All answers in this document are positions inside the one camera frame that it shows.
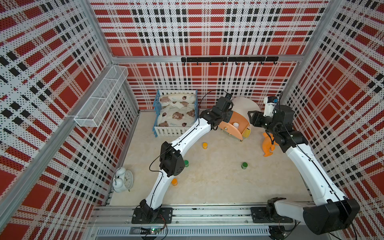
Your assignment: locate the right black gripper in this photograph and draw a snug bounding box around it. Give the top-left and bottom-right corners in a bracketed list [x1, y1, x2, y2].
[248, 110, 280, 136]

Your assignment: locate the blue white toy crib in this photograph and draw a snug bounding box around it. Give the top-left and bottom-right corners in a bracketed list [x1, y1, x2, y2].
[153, 90, 199, 137]

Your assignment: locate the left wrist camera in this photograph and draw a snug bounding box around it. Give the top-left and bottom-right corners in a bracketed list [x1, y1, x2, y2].
[225, 93, 233, 101]

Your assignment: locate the green paint can right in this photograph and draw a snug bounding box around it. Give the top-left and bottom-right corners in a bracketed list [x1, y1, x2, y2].
[241, 162, 248, 170]

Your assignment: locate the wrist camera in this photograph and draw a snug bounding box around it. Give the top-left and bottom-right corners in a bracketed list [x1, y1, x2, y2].
[264, 96, 278, 117]
[225, 93, 233, 101]

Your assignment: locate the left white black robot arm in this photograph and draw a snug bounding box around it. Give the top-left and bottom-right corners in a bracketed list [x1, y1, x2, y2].
[138, 94, 234, 223]

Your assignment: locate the white wire wall basket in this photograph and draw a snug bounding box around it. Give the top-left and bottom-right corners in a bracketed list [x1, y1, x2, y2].
[75, 66, 128, 128]

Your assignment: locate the bear print bedding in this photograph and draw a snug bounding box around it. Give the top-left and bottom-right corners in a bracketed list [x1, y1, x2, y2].
[157, 93, 196, 128]

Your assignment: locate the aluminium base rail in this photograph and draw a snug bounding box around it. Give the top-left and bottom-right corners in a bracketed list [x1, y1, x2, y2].
[86, 205, 340, 238]

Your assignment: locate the orange paint can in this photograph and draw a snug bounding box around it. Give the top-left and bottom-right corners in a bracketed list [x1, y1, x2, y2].
[171, 179, 178, 186]

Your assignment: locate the orange plush toy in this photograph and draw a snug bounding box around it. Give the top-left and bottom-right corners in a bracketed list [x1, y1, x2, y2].
[262, 133, 278, 157]

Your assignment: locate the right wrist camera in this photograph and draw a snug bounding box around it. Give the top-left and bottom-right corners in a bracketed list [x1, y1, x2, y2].
[264, 96, 278, 117]

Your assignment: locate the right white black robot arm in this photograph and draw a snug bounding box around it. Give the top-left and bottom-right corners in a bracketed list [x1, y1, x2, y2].
[248, 104, 360, 235]

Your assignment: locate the white alarm clock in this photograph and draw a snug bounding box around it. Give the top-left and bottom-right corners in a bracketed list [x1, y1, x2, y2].
[113, 167, 134, 193]

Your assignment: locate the round cabinet with coloured drawers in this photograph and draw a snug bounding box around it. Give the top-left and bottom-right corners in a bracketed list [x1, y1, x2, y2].
[219, 97, 261, 142]

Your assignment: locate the black hook rail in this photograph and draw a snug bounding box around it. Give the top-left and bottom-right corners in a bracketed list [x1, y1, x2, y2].
[181, 57, 279, 64]

